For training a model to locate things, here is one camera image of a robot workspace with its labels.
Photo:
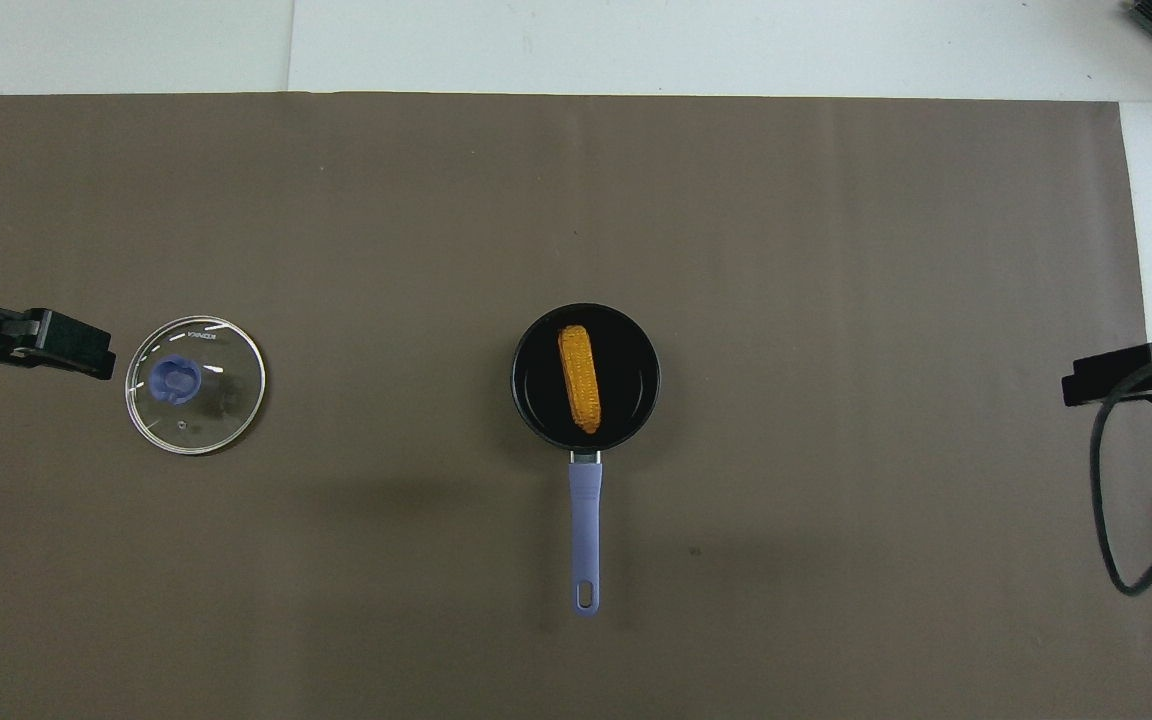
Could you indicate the glass lid with purple knob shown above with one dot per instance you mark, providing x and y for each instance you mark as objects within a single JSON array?
[{"x": 176, "y": 380}]

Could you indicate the yellow corn cob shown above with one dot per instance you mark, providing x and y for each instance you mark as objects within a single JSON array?
[{"x": 579, "y": 380}]

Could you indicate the brown table mat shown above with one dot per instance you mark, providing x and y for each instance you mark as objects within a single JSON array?
[{"x": 736, "y": 200}]

